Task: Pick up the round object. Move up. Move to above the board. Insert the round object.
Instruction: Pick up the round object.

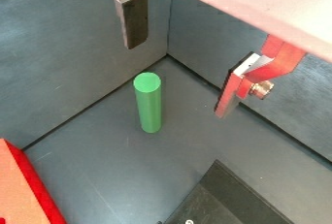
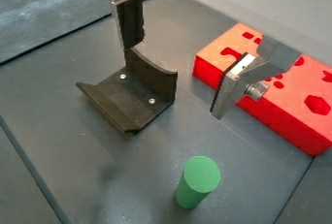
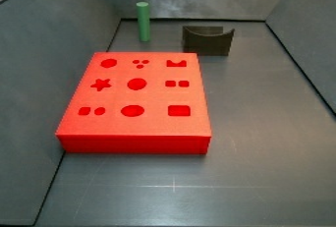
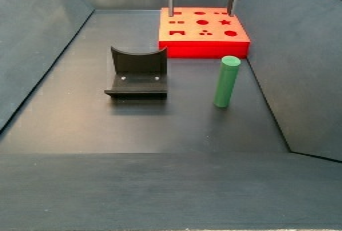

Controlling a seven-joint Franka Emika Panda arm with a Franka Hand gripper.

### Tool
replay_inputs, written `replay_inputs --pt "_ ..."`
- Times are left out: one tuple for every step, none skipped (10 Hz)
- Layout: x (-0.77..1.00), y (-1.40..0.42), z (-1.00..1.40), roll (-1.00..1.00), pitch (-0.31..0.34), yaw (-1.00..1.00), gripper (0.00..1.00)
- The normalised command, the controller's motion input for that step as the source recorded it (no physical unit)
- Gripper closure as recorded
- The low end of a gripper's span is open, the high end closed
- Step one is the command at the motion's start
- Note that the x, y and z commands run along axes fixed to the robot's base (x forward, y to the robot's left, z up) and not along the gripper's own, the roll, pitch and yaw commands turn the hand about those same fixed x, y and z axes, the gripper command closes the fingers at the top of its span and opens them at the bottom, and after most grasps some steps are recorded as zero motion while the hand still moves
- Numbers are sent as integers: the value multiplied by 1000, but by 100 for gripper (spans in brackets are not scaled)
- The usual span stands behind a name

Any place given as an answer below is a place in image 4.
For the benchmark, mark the green cylinder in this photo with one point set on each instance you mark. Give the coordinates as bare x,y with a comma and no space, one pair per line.
230,64

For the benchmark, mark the black curved holder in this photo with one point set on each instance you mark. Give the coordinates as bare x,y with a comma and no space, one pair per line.
140,73

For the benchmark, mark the red shape sorter board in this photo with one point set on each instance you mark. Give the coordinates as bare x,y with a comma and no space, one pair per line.
202,32

